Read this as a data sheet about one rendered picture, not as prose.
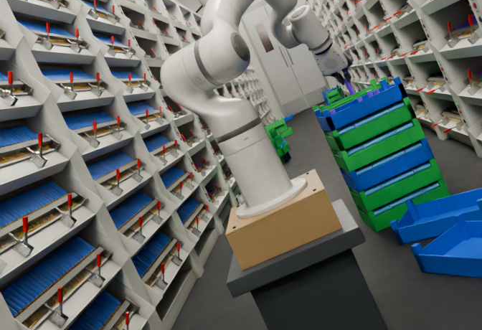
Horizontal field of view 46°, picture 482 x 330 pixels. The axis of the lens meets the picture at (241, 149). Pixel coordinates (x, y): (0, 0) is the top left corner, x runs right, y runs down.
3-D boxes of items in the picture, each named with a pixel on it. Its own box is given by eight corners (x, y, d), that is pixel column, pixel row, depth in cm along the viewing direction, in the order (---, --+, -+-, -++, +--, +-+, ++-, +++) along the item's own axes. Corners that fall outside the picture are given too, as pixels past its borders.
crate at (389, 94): (331, 131, 204) (322, 111, 203) (321, 130, 224) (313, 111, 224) (408, 96, 204) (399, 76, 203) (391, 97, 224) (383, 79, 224)
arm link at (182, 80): (248, 130, 130) (201, 34, 128) (188, 156, 140) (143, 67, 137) (269, 116, 140) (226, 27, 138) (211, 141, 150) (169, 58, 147)
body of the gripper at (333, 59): (308, 57, 204) (324, 79, 209) (333, 44, 198) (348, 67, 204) (310, 44, 209) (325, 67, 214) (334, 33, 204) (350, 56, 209)
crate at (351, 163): (349, 172, 205) (341, 152, 205) (338, 166, 225) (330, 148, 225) (425, 137, 205) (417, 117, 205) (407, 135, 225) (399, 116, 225)
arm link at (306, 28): (305, 52, 202) (327, 41, 198) (284, 24, 196) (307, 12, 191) (307, 39, 208) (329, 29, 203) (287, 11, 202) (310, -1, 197)
